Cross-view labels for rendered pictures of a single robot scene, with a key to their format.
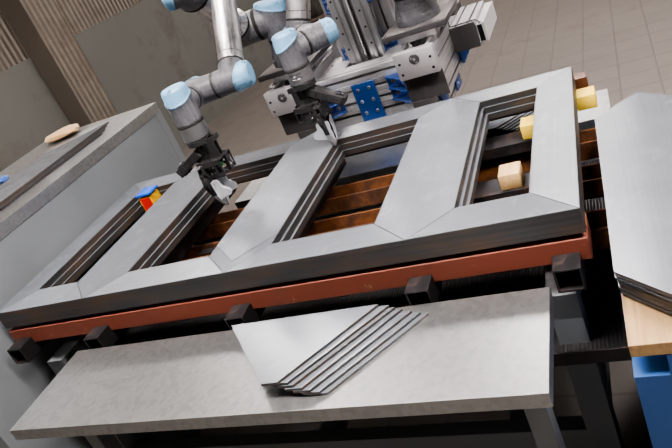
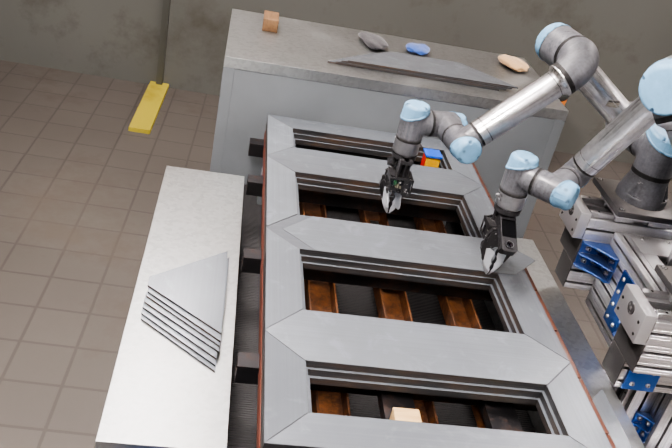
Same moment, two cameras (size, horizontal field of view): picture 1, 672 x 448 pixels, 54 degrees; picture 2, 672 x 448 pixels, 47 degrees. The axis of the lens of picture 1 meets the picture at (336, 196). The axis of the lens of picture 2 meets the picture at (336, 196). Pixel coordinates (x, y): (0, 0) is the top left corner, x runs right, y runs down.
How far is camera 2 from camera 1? 1.40 m
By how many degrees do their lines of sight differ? 48
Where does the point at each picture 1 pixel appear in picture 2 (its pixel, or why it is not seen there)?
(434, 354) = (163, 376)
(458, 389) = (118, 390)
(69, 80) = not seen: outside the picture
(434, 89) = (628, 352)
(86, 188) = not seen: hidden behind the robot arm
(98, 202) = not seen: hidden behind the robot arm
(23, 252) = (327, 102)
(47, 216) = (368, 98)
